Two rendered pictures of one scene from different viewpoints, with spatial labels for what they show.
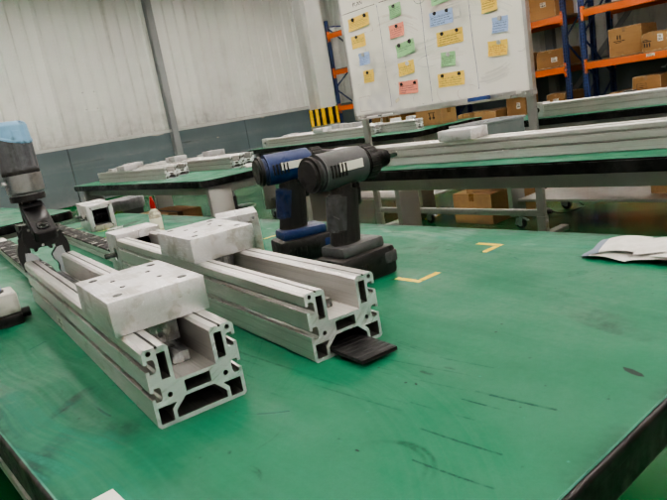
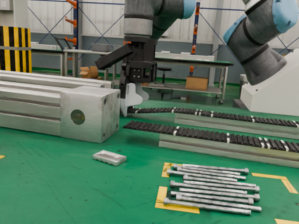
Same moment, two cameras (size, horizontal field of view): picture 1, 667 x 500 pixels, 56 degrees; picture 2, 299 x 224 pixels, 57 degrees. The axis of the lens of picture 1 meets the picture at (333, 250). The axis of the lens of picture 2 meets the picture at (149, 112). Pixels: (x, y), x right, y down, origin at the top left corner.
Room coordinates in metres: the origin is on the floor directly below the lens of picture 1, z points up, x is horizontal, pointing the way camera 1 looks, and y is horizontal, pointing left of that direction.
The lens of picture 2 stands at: (1.92, 0.14, 0.97)
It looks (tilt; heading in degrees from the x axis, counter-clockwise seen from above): 13 degrees down; 136
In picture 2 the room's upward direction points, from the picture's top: 4 degrees clockwise
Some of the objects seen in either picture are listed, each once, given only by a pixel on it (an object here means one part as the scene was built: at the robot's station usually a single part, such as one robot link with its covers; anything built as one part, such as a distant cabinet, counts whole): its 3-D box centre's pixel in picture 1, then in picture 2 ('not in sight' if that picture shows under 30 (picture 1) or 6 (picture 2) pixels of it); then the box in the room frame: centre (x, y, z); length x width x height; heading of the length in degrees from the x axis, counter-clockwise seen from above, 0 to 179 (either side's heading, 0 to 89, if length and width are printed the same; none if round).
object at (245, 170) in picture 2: not in sight; (215, 168); (1.70, 0.51, 0.78); 0.11 x 0.01 x 0.01; 41
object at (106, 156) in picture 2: not in sight; (109, 157); (1.56, 0.40, 0.78); 0.05 x 0.03 x 0.01; 19
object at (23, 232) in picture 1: (34, 221); (139, 60); (1.36, 0.63, 0.93); 0.09 x 0.08 x 0.12; 32
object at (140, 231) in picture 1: (131, 249); (94, 111); (1.42, 0.46, 0.83); 0.12 x 0.09 x 0.10; 122
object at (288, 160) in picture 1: (310, 202); not in sight; (1.24, 0.03, 0.89); 0.20 x 0.08 x 0.22; 111
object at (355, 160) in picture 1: (361, 211); not in sight; (1.03, -0.06, 0.89); 0.20 x 0.08 x 0.22; 128
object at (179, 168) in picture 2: not in sight; (210, 174); (1.70, 0.49, 0.78); 0.11 x 0.01 x 0.01; 40
